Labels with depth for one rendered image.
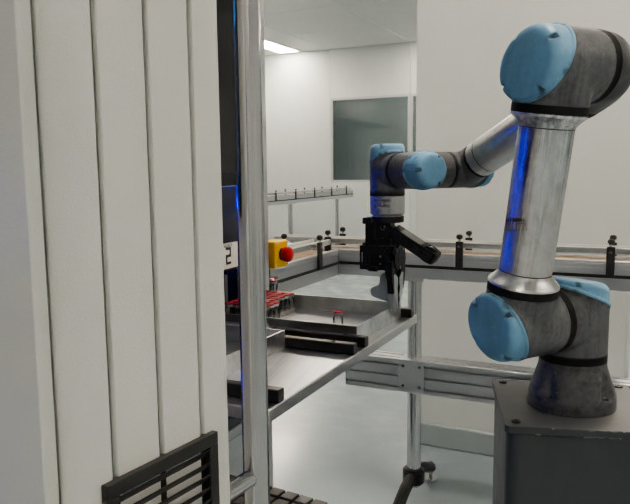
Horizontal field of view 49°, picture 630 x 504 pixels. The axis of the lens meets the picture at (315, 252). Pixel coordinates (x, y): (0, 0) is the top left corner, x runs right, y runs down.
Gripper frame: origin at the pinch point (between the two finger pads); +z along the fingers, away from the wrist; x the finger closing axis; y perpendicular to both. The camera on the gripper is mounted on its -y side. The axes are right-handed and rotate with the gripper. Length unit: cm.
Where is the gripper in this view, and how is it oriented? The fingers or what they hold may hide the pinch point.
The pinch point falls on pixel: (396, 307)
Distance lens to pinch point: 150.9
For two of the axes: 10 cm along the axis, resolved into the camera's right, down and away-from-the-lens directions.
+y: -9.0, -0.4, 4.3
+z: 0.2, 9.9, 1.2
